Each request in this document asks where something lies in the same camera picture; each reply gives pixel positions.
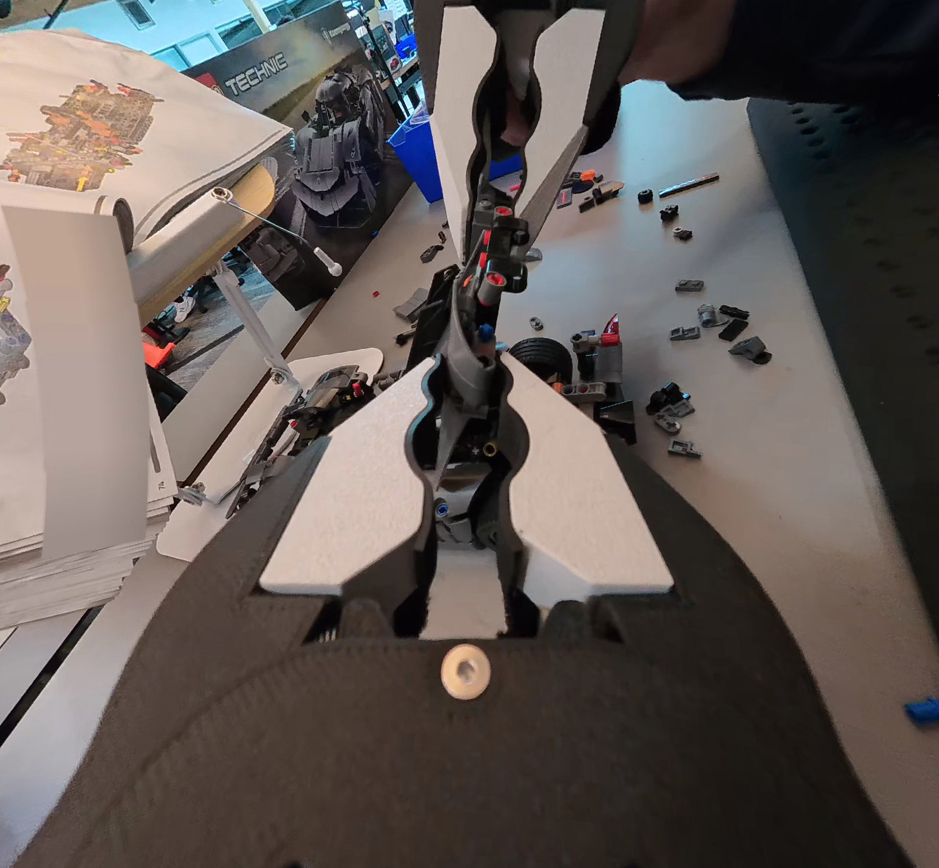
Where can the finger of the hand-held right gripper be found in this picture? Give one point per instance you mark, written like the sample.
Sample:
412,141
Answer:
458,90
572,75

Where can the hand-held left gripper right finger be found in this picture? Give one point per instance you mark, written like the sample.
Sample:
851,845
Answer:
587,516

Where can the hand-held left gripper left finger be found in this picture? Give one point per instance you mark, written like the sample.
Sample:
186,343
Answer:
345,516

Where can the grey lego car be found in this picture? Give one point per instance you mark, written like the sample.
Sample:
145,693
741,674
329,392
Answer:
330,398

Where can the grey lego side panel assembly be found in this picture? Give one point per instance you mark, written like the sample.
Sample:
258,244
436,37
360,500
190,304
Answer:
469,369

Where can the person's right forearm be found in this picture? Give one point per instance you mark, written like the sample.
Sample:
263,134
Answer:
829,9

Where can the orange and black lego parts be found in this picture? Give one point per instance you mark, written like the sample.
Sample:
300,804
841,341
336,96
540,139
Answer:
590,196

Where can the black lego set box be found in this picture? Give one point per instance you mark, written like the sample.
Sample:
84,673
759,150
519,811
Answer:
330,149

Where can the scattered small dark lego pieces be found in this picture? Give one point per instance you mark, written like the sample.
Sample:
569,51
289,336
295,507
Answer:
667,398

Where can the long dark lego strip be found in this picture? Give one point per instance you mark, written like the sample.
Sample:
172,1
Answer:
689,185

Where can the scattered black lego parts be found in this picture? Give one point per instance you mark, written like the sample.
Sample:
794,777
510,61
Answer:
411,304

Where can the lego instruction booklet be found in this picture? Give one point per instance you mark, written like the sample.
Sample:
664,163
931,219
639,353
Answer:
73,369

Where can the blue lego pin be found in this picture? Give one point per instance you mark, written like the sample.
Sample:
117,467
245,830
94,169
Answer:
923,709

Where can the person's right hand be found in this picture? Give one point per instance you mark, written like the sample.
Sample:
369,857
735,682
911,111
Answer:
682,2

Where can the blue plastic storage bin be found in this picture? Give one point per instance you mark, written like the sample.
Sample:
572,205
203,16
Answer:
411,156

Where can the black perforated pad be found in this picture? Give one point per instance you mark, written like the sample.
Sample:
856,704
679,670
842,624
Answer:
865,295

